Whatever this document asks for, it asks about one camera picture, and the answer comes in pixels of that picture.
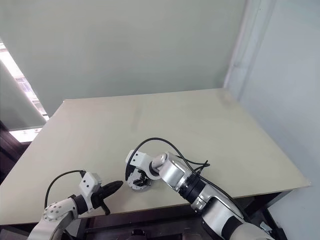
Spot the dark table frame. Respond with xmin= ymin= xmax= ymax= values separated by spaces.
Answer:
xmin=0 ymin=186 xmax=312 ymax=240

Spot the silver motor housing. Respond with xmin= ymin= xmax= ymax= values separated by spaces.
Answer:
xmin=126 ymin=168 xmax=154 ymax=193

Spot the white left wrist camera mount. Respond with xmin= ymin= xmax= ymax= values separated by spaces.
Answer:
xmin=79 ymin=171 xmax=102 ymax=210

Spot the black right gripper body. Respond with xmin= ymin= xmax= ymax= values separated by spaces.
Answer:
xmin=124 ymin=162 xmax=137 ymax=182

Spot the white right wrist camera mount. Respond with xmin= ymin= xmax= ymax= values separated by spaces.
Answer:
xmin=125 ymin=149 xmax=161 ymax=181

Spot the dark wooden cabinet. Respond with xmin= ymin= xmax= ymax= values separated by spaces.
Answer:
xmin=0 ymin=119 xmax=32 ymax=186

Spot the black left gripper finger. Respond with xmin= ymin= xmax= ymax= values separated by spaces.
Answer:
xmin=105 ymin=186 xmax=122 ymax=200

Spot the small metal bracket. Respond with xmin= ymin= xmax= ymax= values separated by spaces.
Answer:
xmin=259 ymin=221 xmax=274 ymax=235

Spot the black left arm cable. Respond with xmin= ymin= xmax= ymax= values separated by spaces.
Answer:
xmin=44 ymin=169 xmax=87 ymax=209

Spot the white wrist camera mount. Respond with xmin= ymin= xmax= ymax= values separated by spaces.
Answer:
xmin=125 ymin=149 xmax=161 ymax=181
xmin=79 ymin=171 xmax=102 ymax=210

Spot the black cable tie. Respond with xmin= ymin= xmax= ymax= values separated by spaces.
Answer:
xmin=186 ymin=159 xmax=211 ymax=176

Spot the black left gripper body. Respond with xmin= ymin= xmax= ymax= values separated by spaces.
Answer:
xmin=92 ymin=185 xmax=111 ymax=216

